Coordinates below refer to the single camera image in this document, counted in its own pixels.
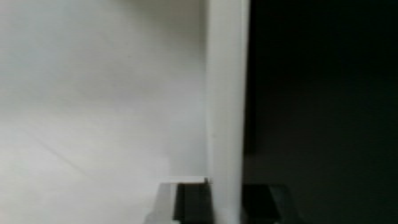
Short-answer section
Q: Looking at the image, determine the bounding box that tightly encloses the white square table top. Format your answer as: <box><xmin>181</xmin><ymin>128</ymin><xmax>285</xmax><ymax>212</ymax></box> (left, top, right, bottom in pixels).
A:
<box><xmin>0</xmin><ymin>0</ymin><xmax>250</xmax><ymax>224</ymax></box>

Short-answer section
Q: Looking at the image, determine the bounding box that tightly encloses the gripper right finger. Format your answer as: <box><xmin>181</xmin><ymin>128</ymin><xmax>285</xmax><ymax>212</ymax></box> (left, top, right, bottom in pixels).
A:
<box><xmin>241</xmin><ymin>184</ymin><xmax>294</xmax><ymax>224</ymax></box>

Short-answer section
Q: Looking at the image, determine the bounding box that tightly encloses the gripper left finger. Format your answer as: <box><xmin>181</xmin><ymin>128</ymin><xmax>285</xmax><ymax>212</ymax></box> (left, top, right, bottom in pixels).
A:
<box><xmin>143</xmin><ymin>182</ymin><xmax>214</xmax><ymax>224</ymax></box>

